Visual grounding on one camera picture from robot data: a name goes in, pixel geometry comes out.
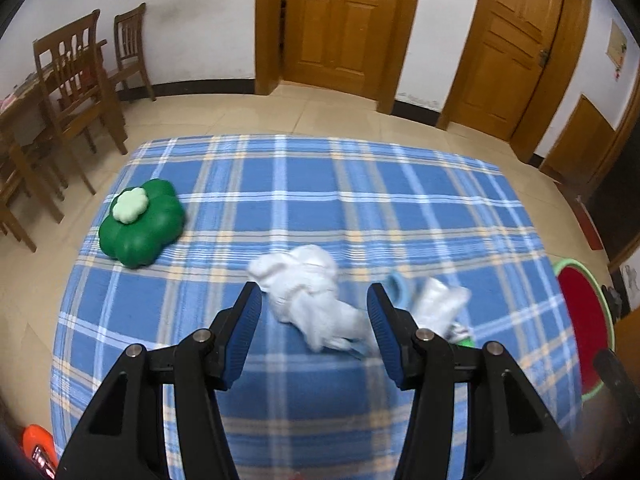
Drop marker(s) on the orange device with screen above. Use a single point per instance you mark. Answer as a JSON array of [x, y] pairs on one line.
[[40, 452]]

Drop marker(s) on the wooden chair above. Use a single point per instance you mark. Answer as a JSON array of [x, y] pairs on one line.
[[75, 90], [12, 200], [132, 45]]

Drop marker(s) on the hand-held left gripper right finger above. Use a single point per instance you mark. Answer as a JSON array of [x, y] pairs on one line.
[[387, 335]]

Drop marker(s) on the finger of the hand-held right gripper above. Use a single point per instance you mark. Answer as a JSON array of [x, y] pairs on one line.
[[617, 377]]

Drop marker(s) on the blue plaid tablecloth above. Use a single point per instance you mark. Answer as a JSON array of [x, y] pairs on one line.
[[325, 195]]

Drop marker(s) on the knotted white tissue wad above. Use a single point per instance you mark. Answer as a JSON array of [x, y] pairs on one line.
[[305, 285]]

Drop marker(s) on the low wooden cabinet door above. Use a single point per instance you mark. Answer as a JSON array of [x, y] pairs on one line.
[[577, 142]]

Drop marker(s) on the green clover-shaped lidded box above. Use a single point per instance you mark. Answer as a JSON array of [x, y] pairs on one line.
[[145, 230]]

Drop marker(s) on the watermelon-patterned round bin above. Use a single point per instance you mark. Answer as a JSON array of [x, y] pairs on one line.
[[582, 320]]

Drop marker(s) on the wooden panel door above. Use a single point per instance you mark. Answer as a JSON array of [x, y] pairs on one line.
[[505, 55], [340, 25]]

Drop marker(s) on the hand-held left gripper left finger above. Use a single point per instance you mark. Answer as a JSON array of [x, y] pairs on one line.
[[245, 330]]

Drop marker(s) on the dark floor object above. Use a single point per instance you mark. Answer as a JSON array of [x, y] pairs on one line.
[[614, 301]]

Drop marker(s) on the crushed clear plastic bottle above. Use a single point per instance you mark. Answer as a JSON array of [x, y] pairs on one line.
[[440, 305]]

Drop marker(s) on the wooden wall box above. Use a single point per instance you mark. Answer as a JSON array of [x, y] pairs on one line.
[[616, 42]]

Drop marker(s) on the wooden dining table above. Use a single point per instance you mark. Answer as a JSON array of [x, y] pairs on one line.
[[22, 115]]

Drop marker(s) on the dark doorway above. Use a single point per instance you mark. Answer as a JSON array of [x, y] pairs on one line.
[[617, 195]]

